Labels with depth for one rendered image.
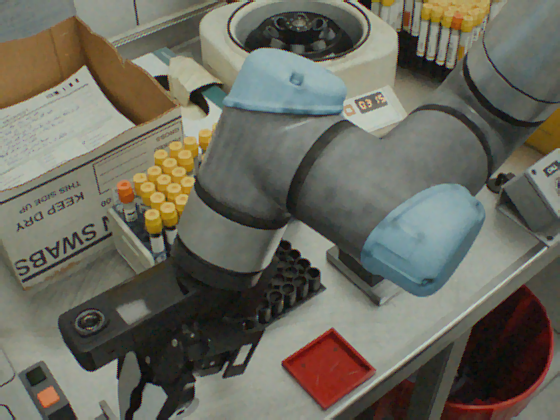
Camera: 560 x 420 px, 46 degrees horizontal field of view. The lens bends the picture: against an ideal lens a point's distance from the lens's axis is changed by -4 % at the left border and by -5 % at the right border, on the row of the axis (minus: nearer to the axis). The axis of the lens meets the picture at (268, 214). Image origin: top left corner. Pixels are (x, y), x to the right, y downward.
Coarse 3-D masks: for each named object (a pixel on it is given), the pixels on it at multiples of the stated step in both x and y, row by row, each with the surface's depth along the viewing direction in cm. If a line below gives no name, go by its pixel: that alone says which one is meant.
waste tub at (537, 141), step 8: (552, 120) 87; (544, 128) 88; (552, 128) 87; (536, 136) 90; (544, 136) 89; (552, 136) 88; (528, 144) 92; (536, 144) 91; (544, 144) 90; (552, 144) 89; (544, 152) 90
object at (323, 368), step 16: (320, 336) 70; (336, 336) 70; (304, 352) 69; (320, 352) 69; (336, 352) 69; (352, 352) 69; (288, 368) 68; (304, 368) 68; (320, 368) 68; (336, 368) 68; (352, 368) 68; (368, 368) 68; (304, 384) 66; (320, 384) 67; (336, 384) 67; (352, 384) 66; (320, 400) 65; (336, 400) 65
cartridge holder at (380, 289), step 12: (336, 252) 77; (336, 264) 77; (348, 264) 75; (360, 264) 73; (348, 276) 76; (360, 276) 74; (372, 276) 72; (372, 288) 74; (384, 288) 74; (396, 288) 74; (384, 300) 73
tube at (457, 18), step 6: (456, 18) 96; (462, 18) 95; (456, 24) 96; (456, 30) 97; (450, 36) 98; (456, 36) 98; (450, 42) 99; (456, 42) 98; (450, 48) 99; (456, 48) 99; (450, 54) 100; (450, 60) 101; (450, 66) 101
